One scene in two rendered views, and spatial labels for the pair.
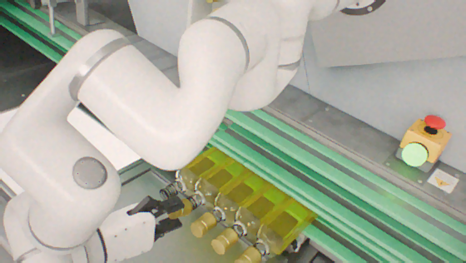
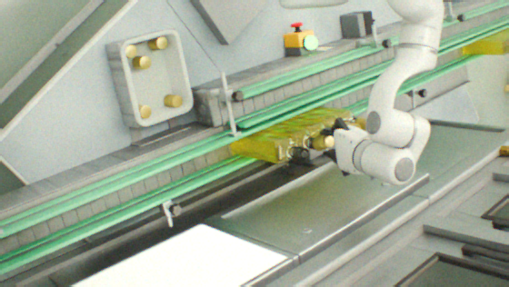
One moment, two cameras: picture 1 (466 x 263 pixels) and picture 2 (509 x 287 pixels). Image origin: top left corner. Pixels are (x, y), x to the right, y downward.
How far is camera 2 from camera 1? 1.47 m
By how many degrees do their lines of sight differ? 64
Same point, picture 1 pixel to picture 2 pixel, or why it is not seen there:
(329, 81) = (229, 55)
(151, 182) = (243, 215)
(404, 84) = (265, 22)
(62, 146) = not seen: outside the picture
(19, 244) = (407, 118)
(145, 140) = not seen: outside the picture
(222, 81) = not seen: outside the picture
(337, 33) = (229, 12)
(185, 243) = (321, 191)
